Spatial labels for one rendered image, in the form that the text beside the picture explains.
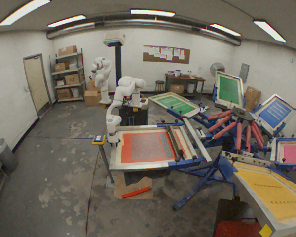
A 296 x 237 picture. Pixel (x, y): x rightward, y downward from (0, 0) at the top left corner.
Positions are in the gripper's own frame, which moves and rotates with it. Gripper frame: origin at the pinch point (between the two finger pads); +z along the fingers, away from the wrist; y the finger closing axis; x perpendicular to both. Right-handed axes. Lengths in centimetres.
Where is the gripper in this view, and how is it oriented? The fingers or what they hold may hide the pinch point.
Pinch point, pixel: (114, 144)
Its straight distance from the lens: 122.6
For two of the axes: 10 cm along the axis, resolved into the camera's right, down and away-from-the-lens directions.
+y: -9.9, 0.3, -1.1
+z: -0.4, 8.4, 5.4
